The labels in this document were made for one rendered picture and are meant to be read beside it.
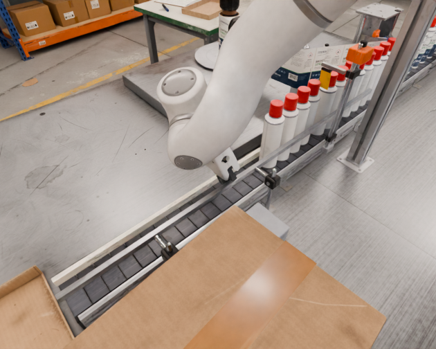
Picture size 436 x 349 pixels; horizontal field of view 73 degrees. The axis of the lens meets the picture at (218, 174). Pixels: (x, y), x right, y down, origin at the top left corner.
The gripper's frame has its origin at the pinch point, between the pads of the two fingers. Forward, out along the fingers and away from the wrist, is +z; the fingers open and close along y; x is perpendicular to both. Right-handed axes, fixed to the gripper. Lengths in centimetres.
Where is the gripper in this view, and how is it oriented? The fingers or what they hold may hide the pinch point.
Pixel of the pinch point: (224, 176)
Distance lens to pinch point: 74.5
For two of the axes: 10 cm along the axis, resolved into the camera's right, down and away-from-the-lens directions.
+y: -6.6, -5.4, 5.2
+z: 2.6, 5.0, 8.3
